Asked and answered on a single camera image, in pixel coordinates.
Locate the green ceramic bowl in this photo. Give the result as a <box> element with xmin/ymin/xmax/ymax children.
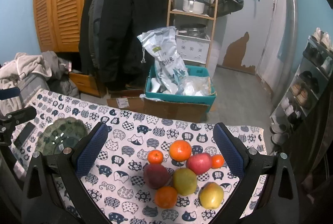
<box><xmin>36</xmin><ymin>117</ymin><xmax>87</xmax><ymax>155</ymax></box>

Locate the black smartphone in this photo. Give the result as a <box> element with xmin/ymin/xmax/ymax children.
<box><xmin>14</xmin><ymin>122</ymin><xmax>36</xmax><ymax>149</ymax></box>

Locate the pile of grey clothes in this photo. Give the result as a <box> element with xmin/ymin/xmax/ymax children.
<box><xmin>1</xmin><ymin>51</ymin><xmax>80</xmax><ymax>115</ymax></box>

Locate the cat pattern tablecloth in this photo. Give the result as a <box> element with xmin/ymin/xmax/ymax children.
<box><xmin>10</xmin><ymin>88</ymin><xmax>269</xmax><ymax>224</ymax></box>

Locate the small mandarin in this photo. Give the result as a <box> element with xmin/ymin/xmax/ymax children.
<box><xmin>212</xmin><ymin>154</ymin><xmax>225</xmax><ymax>169</ymax></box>
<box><xmin>147</xmin><ymin>150</ymin><xmax>164</xmax><ymax>164</ymax></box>

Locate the shoe rack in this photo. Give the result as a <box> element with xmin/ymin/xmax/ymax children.
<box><xmin>270</xmin><ymin>28</ymin><xmax>332</xmax><ymax>147</ymax></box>

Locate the white patterned storage box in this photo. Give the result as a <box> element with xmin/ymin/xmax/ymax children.
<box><xmin>175</xmin><ymin>35</ymin><xmax>211</xmax><ymax>64</ymax></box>

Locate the black hanging coat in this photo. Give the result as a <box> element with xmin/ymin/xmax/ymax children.
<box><xmin>78</xmin><ymin>0</ymin><xmax>168</xmax><ymax>91</ymax></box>

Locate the white door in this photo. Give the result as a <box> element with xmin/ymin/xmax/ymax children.
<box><xmin>214</xmin><ymin>0</ymin><xmax>275</xmax><ymax>75</ymax></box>

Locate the steel pot with lid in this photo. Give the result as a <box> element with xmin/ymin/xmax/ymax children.
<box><xmin>178</xmin><ymin>24</ymin><xmax>207</xmax><ymax>38</ymax></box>

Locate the clear plastic bag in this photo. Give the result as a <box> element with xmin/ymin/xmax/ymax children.
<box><xmin>180</xmin><ymin>76</ymin><xmax>214</xmax><ymax>96</ymax></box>

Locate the white cooking pot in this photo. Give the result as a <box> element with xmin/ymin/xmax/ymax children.
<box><xmin>182</xmin><ymin>0</ymin><xmax>209</xmax><ymax>14</ymax></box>

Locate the large orange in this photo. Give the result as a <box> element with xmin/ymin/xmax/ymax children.
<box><xmin>169</xmin><ymin>140</ymin><xmax>192</xmax><ymax>162</ymax></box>

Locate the green pear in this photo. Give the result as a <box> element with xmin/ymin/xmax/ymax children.
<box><xmin>172</xmin><ymin>168</ymin><xmax>198</xmax><ymax>196</ymax></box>

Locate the brown cardboard box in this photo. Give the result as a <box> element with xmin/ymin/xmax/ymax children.
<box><xmin>107</xmin><ymin>97</ymin><xmax>208</xmax><ymax>123</ymax></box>

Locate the yellow apple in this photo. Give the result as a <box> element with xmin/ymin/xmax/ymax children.
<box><xmin>199</xmin><ymin>182</ymin><xmax>224</xmax><ymax>209</ymax></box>

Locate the orange front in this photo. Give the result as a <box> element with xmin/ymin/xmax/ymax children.
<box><xmin>154</xmin><ymin>186</ymin><xmax>178</xmax><ymax>209</ymax></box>

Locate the teal cardboard box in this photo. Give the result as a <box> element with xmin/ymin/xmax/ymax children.
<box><xmin>145</xmin><ymin>65</ymin><xmax>217</xmax><ymax>112</ymax></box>

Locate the white rice bag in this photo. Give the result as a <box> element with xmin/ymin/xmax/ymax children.
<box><xmin>137</xmin><ymin>26</ymin><xmax>188</xmax><ymax>95</ymax></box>

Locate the dark red apple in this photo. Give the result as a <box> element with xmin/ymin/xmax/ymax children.
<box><xmin>143</xmin><ymin>164</ymin><xmax>170</xmax><ymax>189</ymax></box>

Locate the wooden louvered wardrobe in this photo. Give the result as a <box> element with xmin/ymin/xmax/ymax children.
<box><xmin>33</xmin><ymin>0</ymin><xmax>106</xmax><ymax>97</ymax></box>

